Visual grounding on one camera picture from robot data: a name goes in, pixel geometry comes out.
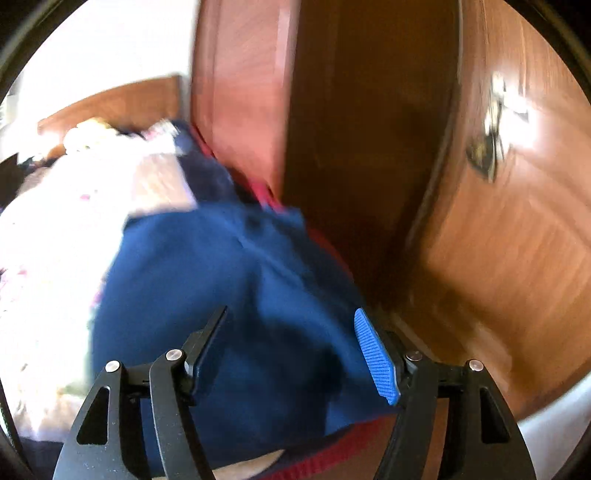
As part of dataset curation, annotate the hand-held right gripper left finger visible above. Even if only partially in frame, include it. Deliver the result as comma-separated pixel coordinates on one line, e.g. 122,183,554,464
53,305,229,480

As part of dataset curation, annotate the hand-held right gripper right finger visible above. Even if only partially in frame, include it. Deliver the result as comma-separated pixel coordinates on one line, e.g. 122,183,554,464
353,307,539,480

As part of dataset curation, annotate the blue blazer jacket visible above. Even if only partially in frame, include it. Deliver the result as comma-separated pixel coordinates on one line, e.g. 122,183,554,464
90,200,398,467

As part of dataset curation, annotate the navy bed sheet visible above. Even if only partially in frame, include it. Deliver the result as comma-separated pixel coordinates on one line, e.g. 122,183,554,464
173,120,243,206

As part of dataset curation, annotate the wooden door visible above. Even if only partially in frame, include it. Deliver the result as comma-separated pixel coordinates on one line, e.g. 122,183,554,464
392,0,591,421

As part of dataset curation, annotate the floral blanket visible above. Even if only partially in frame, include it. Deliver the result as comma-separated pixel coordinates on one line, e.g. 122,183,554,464
0,117,199,444

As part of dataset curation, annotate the wooden slatted wardrobe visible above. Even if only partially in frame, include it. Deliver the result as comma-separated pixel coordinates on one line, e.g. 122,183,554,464
189,0,462,315

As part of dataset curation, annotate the yellow plush toy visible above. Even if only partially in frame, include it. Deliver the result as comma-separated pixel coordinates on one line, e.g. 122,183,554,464
62,117,114,153

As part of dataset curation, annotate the wooden bed headboard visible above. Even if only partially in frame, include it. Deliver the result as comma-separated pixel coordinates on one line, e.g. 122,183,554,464
37,74,183,160

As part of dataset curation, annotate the metal door handle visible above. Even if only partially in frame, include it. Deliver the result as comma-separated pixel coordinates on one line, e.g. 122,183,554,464
466,71,527,183

